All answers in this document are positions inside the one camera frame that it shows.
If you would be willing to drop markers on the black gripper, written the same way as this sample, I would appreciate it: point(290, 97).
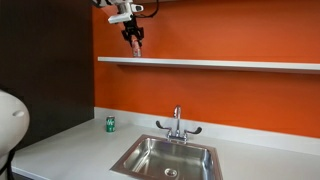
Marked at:
point(132, 30)

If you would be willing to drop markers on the red soda can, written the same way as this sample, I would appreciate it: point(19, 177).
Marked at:
point(137, 50)

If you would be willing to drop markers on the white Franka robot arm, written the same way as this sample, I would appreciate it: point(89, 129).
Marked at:
point(125, 6)

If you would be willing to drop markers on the green soda can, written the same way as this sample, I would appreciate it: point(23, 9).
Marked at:
point(110, 124)

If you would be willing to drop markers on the dark wood cabinet panel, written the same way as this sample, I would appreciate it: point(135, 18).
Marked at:
point(46, 76)

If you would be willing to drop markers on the stainless steel sink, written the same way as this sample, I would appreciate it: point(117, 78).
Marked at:
point(173, 160)

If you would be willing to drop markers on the white backsplash strip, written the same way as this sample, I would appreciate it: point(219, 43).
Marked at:
point(233, 133)

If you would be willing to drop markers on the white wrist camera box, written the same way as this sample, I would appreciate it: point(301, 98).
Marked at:
point(120, 17)

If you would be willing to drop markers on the long white wall shelf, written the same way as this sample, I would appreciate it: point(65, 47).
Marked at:
point(216, 64)

